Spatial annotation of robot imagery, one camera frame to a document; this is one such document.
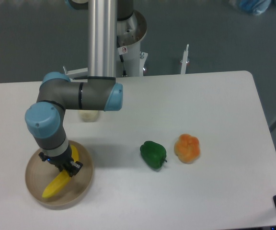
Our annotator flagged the green bell pepper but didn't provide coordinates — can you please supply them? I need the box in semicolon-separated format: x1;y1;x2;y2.
140;140;167;170

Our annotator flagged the blue plastic bag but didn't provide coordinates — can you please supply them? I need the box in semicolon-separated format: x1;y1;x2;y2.
228;0;276;16

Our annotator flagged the orange bell pepper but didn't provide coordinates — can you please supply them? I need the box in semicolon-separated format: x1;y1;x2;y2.
174;134;200;164

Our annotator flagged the yellow banana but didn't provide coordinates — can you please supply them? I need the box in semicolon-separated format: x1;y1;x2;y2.
42;145;80;198

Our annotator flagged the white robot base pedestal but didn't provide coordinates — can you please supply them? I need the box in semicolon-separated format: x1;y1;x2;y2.
116;10;148;77

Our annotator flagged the white upright post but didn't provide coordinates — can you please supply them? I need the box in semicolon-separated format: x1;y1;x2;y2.
180;44;190;74

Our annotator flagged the white pear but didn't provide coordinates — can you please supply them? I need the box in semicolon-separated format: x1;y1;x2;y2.
78;110;100;122

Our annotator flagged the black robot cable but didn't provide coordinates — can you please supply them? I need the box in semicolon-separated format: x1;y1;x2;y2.
118;54;128;78

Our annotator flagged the white metal bracket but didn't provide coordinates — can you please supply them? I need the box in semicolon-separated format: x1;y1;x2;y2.
63;66;88;80

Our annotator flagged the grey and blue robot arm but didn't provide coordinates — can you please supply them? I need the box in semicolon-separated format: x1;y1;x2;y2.
25;0;134;176

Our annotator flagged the beige round plate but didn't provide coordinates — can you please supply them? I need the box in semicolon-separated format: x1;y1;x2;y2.
25;141;94;209

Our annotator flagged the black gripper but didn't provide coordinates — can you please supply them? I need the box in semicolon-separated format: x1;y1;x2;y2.
38;148;83;177

